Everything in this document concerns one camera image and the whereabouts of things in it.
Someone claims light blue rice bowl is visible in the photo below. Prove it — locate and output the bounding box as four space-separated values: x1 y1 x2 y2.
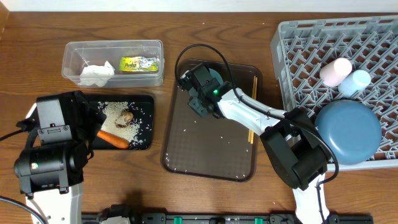
209 68 223 85

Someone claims wooden chopstick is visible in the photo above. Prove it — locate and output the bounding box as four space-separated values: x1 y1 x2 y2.
250 76 257 144
248 76 257 144

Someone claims green snack wrapper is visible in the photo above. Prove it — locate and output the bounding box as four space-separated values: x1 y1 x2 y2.
119 56 159 72

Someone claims brown food scrap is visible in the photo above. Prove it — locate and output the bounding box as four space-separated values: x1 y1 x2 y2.
114 110 134 128

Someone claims pile of white rice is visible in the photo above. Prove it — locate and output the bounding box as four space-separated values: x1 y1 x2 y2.
97 101 154 150

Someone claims orange carrot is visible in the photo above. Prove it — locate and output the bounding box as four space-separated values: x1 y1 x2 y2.
97 130 129 149

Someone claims white tissue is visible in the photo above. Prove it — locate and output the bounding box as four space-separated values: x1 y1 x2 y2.
78 61 115 87

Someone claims light blue plastic cup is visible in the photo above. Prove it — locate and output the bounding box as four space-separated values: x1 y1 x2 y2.
338 70 371 98

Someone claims blue plate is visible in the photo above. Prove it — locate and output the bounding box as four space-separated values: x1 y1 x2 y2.
315 100 382 166

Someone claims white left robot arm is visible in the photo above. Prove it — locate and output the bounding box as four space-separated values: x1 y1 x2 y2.
14 91 106 223

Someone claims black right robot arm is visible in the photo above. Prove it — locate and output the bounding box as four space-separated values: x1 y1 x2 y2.
182 79 336 223

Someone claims black waste tray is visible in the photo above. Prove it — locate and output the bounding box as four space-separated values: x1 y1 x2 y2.
86 95 154 150

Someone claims grey dishwasher rack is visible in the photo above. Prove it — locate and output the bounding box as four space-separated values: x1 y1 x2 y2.
271 16 397 170

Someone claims dark brown serving tray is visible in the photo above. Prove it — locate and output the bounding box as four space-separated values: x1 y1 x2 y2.
160 58 264 183

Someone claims clear plastic bin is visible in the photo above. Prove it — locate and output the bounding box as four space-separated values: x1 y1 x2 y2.
62 40 165 88

